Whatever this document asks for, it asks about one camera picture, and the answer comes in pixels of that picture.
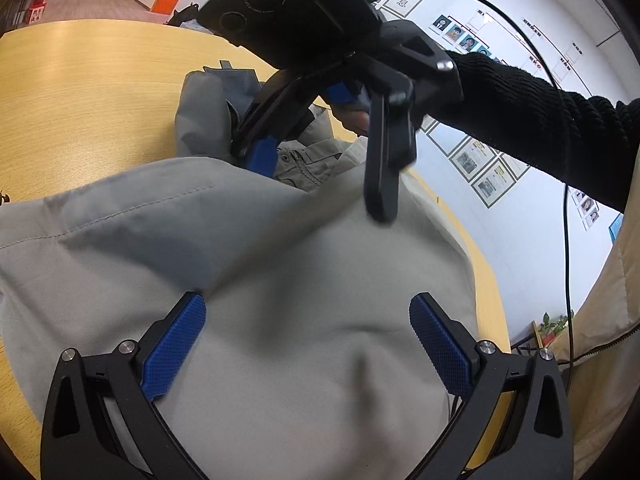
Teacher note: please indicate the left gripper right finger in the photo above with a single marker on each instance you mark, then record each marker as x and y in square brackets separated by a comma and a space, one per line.
[535, 440]

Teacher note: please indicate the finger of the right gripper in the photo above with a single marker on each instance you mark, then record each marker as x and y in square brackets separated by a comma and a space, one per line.
[280, 112]
[391, 148]

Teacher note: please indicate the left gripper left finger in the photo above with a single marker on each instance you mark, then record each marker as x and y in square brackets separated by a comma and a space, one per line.
[100, 420]

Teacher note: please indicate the grey and black jacket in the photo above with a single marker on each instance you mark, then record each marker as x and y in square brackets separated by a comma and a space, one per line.
[307, 367]

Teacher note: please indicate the right forearm black sleeve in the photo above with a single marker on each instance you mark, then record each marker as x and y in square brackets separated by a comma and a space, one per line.
[588, 143]

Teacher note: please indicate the person's right hand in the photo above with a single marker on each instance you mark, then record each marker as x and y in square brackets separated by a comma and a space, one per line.
[356, 121]

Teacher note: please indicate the potted green plant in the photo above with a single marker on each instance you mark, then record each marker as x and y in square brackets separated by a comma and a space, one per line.
[549, 328]

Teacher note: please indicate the cream puffer vest torso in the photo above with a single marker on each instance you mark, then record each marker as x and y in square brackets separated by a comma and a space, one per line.
[604, 389]

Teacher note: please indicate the black tracking camera box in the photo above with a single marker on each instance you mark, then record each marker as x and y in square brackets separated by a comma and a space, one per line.
[292, 34]

